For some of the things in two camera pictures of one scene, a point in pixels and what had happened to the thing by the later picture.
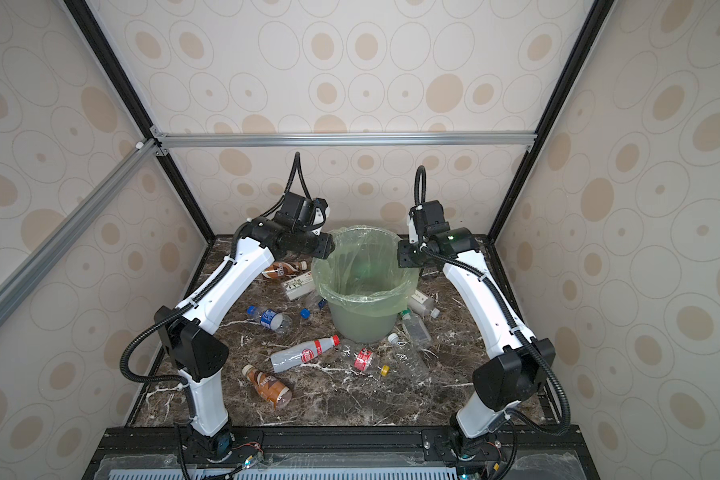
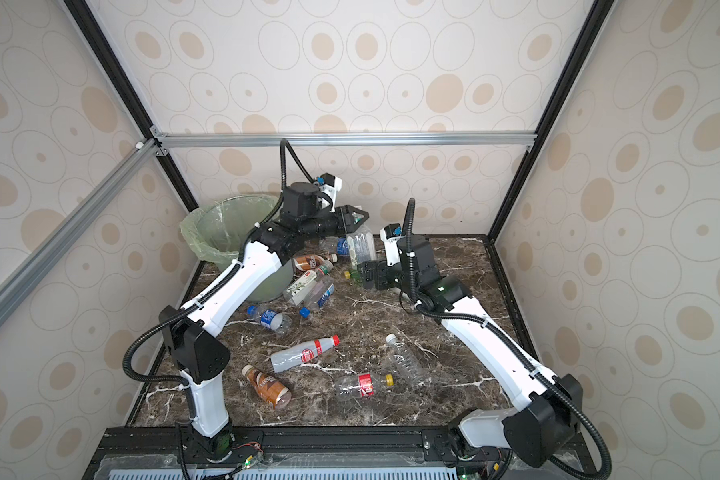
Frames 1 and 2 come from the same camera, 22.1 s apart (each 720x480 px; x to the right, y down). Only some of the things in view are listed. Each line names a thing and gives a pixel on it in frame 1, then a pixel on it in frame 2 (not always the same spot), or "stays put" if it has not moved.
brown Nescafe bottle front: x=272 y=391 stays put
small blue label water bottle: x=277 y=321 stays put
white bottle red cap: x=303 y=355 stays put
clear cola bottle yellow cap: x=364 y=361 to x=362 y=385
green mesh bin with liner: x=361 y=285 to x=219 y=228
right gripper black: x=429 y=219 to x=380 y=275
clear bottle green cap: x=417 y=334 to x=361 y=246
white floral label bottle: x=298 y=285 stays put
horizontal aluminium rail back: x=167 y=138 stays put
